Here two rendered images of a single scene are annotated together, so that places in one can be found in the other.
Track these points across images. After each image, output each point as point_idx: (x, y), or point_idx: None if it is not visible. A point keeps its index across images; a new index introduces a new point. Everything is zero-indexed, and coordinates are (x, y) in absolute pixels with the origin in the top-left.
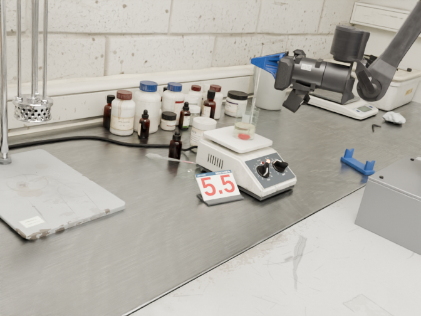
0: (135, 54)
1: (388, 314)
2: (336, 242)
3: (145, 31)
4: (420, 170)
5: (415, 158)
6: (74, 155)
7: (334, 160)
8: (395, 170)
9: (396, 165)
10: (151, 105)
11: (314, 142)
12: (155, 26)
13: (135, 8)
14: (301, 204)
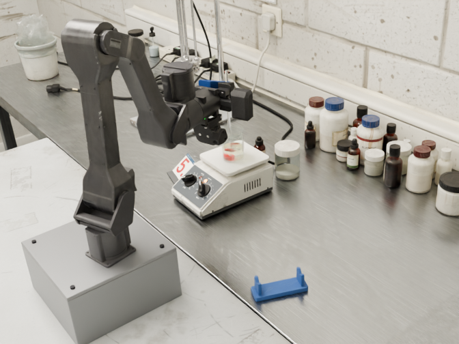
0: (395, 77)
1: (14, 228)
2: None
3: (407, 55)
4: (132, 242)
5: (165, 251)
6: (249, 123)
7: (295, 273)
8: (133, 223)
9: (146, 228)
10: (320, 121)
11: (366, 268)
12: (420, 52)
13: (395, 26)
14: (167, 220)
